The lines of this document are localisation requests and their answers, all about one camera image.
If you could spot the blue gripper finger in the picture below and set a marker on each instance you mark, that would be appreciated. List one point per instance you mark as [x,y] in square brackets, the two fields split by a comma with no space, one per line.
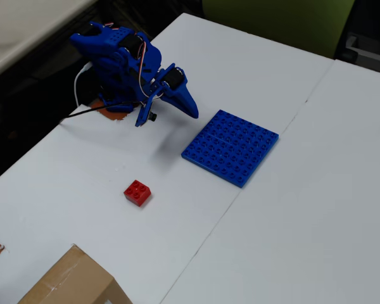
[190,101]
[177,101]

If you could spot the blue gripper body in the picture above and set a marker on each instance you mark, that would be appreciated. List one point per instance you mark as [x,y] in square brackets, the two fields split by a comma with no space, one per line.
[181,92]

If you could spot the red 2x2 building block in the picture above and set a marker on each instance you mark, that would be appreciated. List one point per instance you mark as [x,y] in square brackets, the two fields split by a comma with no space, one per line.
[137,193]

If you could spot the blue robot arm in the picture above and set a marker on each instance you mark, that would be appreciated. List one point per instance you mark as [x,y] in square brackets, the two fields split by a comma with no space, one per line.
[114,63]

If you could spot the blue 8x8 building plate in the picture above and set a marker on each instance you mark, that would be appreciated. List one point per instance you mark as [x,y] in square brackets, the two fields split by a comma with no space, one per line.
[231,149]

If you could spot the white side table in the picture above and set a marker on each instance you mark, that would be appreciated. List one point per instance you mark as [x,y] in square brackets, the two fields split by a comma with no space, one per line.
[25,28]

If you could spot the dark grey box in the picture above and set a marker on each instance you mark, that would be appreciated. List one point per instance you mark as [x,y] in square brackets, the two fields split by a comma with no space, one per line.
[367,54]

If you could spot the brown cardboard box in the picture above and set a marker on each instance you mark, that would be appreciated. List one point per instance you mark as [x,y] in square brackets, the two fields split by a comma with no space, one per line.
[73,278]

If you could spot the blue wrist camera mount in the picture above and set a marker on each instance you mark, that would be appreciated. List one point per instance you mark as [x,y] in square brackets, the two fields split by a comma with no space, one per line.
[144,111]

